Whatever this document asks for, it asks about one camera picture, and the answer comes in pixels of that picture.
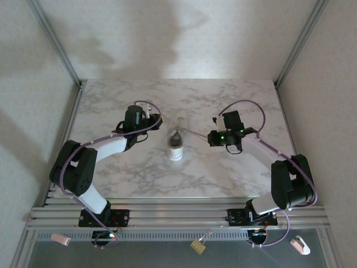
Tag aluminium frame leg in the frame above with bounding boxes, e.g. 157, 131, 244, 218
317, 227, 344, 268
10, 228, 36, 268

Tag small white sneaker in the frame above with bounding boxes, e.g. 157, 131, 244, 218
167, 108, 189, 162

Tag pink and white clip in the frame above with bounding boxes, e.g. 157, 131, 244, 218
289, 235, 311, 256

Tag grey slotted cable tray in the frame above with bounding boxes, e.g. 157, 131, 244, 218
32, 230, 250, 242

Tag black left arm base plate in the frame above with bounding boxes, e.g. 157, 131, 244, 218
79, 209, 131, 228

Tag aluminium frame post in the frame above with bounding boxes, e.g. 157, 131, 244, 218
26, 0, 85, 87
274, 0, 330, 88

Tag aluminium extrusion base rails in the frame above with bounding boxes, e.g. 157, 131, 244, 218
26, 197, 331, 231

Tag aluminium table side rail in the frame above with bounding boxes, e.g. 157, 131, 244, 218
274, 80, 301, 157
44, 82, 86, 202

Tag brass padlock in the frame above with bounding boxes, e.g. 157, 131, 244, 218
190, 228, 213, 255

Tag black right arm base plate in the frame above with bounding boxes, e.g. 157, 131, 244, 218
227, 208, 279, 227

